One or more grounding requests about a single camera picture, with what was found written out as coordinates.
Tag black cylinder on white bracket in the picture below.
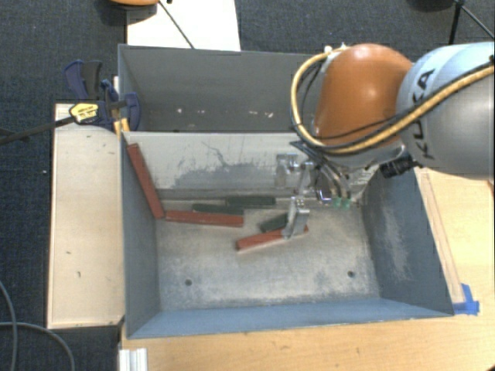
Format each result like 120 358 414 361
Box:
379 154 423 179

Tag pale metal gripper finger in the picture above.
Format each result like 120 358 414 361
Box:
294 197 311 237
282 196 299 240

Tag grey metal bin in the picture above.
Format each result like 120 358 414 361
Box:
117 43 456 340

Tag pale wood flat board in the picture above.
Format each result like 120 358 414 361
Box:
46 104 127 330

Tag red-brown flat block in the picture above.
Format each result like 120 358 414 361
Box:
126 143 166 220
165 209 246 229
235 225 310 253

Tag dark green flat block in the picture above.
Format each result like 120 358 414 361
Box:
225 195 277 209
258 212 290 233
191 203 245 216

